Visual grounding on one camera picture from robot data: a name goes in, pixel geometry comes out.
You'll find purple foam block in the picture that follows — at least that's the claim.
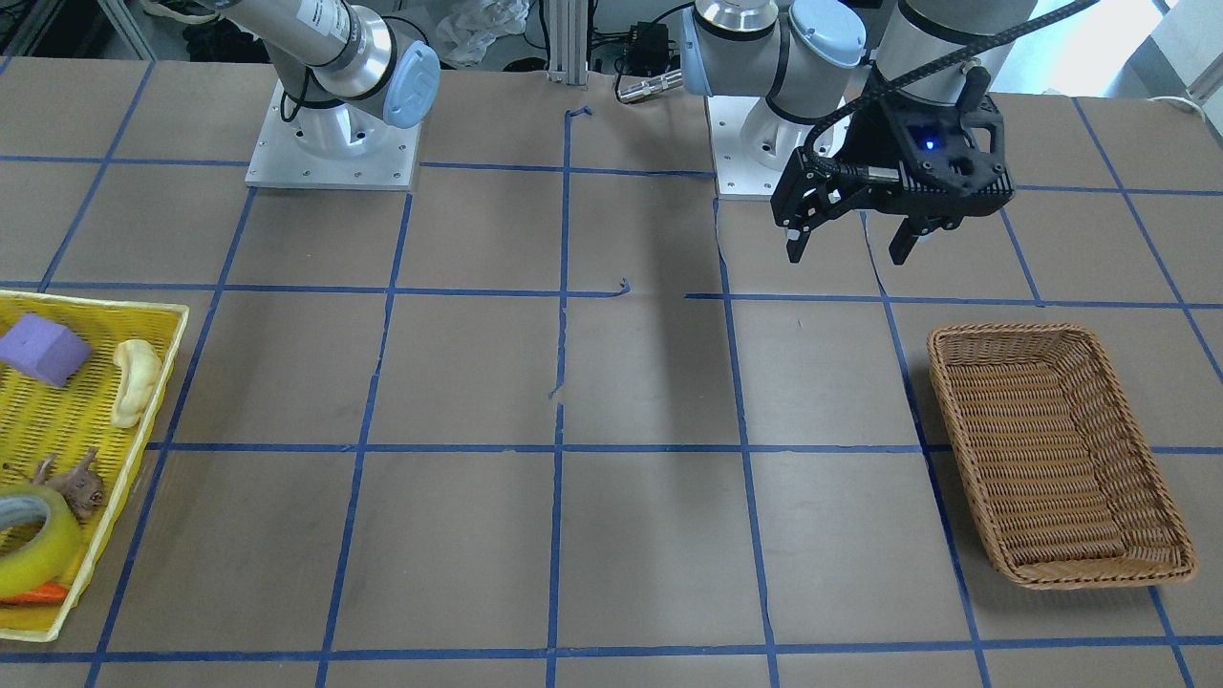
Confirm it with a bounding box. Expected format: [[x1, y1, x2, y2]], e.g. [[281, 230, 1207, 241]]
[[1, 312, 93, 389]]

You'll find brown toy animal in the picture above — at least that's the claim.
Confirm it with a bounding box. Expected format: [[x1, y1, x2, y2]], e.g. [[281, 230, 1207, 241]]
[[31, 447, 108, 521]]

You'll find yellow plastic basket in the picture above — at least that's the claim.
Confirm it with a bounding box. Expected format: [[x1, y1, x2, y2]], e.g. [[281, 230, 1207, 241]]
[[2, 290, 190, 643]]

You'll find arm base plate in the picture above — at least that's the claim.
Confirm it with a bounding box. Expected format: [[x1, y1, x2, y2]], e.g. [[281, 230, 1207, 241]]
[[245, 83, 423, 192], [706, 97, 812, 202]]

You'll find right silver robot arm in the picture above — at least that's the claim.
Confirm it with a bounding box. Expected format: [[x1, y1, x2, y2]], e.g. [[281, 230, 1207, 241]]
[[205, 1, 442, 161]]

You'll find brown wicker basket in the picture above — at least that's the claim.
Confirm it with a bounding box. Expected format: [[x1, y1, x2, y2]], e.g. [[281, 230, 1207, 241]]
[[927, 321, 1199, 591]]

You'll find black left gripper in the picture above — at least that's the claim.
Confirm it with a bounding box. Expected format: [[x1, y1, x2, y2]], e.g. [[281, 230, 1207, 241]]
[[770, 65, 1015, 266]]

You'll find yellow tape roll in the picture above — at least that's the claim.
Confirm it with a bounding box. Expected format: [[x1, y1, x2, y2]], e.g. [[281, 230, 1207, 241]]
[[1, 484, 82, 598]]

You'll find yellow toy banana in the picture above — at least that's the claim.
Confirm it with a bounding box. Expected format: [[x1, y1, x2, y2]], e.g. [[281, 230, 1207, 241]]
[[110, 339, 161, 428]]

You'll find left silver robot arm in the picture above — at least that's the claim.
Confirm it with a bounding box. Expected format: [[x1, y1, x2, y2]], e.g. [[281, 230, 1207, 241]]
[[678, 1, 1040, 265]]

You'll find orange toy carrot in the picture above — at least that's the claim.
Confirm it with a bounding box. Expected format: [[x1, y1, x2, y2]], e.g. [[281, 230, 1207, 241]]
[[1, 580, 70, 606]]

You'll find aluminium frame post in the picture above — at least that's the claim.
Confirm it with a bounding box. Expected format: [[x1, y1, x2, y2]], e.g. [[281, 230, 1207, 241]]
[[539, 1, 593, 90]]

